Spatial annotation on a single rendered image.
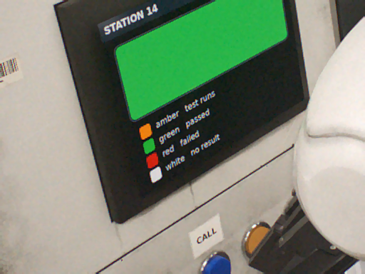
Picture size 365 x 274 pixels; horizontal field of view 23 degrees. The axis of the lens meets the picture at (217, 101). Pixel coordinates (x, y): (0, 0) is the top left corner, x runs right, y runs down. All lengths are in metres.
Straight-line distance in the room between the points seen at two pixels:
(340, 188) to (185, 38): 0.35
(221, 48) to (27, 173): 0.20
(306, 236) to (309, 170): 0.31
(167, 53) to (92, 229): 0.16
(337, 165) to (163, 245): 0.42
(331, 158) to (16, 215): 0.36
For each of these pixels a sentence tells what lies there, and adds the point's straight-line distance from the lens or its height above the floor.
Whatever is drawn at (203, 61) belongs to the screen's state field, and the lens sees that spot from 0.79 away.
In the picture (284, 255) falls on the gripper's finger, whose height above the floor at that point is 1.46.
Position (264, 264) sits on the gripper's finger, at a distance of 0.86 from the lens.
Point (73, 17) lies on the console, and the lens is 0.71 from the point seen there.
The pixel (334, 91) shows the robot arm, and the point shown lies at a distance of 0.46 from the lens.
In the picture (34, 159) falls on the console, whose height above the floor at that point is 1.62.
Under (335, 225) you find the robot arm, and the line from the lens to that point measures 0.46.
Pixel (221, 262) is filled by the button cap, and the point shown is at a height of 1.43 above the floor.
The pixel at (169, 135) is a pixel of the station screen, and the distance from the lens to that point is 0.78.
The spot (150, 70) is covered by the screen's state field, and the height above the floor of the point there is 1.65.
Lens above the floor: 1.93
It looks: 24 degrees down
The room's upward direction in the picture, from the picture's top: 11 degrees counter-clockwise
